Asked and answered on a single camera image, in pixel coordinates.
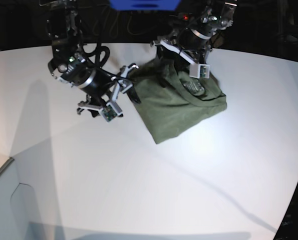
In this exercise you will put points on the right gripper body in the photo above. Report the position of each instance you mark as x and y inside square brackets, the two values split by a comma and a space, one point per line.
[101, 87]

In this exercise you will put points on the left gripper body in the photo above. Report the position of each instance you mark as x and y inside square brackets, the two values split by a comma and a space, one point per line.
[186, 46]

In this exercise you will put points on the green t-shirt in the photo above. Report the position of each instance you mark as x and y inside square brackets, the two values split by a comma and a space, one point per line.
[171, 101]

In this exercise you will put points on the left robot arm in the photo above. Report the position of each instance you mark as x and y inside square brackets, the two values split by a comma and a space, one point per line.
[217, 14]

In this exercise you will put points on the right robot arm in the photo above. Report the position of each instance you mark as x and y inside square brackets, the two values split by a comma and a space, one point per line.
[71, 64]

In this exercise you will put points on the black power strip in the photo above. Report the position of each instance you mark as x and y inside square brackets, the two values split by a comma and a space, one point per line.
[186, 17]

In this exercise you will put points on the blue box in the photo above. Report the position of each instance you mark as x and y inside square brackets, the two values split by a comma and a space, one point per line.
[143, 5]

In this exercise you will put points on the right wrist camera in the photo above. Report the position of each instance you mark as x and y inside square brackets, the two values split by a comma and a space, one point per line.
[111, 111]

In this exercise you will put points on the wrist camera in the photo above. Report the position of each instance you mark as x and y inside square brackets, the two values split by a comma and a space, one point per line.
[111, 111]
[199, 71]

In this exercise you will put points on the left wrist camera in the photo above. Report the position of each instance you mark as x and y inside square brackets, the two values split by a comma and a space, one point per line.
[199, 71]

